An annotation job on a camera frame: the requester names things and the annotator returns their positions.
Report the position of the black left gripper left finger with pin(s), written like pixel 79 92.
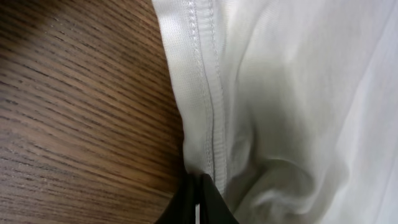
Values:
pixel 182 207

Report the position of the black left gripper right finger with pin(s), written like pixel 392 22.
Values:
pixel 213 209

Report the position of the white polo shirt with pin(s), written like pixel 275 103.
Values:
pixel 289 105

